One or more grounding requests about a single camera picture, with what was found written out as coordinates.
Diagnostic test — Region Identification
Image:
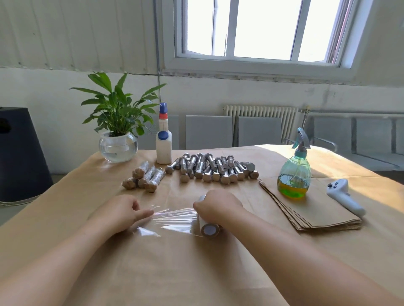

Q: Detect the person's right hand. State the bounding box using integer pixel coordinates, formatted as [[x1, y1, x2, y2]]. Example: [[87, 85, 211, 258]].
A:
[[192, 188, 246, 228]]

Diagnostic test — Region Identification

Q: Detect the person's left hand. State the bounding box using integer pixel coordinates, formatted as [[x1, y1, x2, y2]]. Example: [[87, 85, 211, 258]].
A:
[[88, 193, 155, 237]]

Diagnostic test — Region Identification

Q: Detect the white cling film roll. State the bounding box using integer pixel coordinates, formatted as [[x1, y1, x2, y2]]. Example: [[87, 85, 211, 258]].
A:
[[197, 192, 221, 238]]

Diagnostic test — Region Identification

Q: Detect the pile of steel bolts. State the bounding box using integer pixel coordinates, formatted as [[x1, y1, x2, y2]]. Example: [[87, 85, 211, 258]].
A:
[[165, 153, 260, 185]]

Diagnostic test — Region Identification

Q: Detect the clear cling film sheet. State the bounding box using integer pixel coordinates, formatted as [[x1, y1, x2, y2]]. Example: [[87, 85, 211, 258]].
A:
[[133, 205, 203, 238]]

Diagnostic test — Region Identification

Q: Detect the green spray bottle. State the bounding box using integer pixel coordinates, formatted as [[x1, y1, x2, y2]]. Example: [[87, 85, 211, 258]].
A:
[[276, 127, 313, 200]]

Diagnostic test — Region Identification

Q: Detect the stack of brown paper sheets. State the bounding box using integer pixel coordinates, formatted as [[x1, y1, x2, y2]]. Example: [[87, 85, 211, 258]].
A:
[[259, 175, 364, 233]]

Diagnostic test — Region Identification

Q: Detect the person's left forearm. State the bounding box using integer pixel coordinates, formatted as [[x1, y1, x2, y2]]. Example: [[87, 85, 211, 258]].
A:
[[0, 219, 121, 306]]

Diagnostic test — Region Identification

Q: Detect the person's right forearm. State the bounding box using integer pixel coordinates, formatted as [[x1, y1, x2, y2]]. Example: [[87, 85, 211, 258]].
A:
[[221, 210, 404, 306]]

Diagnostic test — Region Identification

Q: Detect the round glass vase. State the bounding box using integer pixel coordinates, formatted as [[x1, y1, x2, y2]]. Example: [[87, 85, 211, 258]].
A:
[[98, 131, 139, 164]]

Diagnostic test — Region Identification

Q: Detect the grey chair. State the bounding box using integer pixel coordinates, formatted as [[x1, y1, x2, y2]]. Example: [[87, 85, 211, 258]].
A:
[[185, 115, 234, 151], [237, 116, 284, 147], [312, 116, 354, 155], [353, 118, 404, 171], [139, 113, 179, 150]]

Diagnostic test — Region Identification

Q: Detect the large brown paper table cover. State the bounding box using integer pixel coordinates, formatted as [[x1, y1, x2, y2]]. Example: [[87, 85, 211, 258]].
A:
[[0, 144, 404, 306]]

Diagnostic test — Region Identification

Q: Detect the white glue bottle blue cap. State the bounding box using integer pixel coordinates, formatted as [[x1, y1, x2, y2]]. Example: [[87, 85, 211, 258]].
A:
[[155, 102, 173, 165]]

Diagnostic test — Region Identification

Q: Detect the white radiator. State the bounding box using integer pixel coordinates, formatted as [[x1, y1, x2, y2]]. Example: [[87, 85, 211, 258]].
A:
[[223, 105, 299, 145]]

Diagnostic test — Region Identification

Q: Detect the green leafy plant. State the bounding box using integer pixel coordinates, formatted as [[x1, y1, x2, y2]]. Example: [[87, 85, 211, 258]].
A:
[[71, 72, 167, 138]]

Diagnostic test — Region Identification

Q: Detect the black trash bin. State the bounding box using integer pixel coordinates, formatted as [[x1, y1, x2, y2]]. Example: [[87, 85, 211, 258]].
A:
[[0, 107, 54, 206]]

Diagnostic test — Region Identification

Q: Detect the white handheld controller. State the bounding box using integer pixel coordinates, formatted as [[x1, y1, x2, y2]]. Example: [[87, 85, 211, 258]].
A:
[[326, 178, 367, 218]]

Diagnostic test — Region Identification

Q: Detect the white framed window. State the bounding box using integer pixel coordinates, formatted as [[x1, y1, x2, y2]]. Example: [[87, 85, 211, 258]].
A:
[[158, 0, 373, 84]]

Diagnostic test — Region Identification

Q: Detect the white vertical blind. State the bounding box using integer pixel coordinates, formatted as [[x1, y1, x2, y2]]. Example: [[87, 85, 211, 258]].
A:
[[0, 0, 164, 73]]

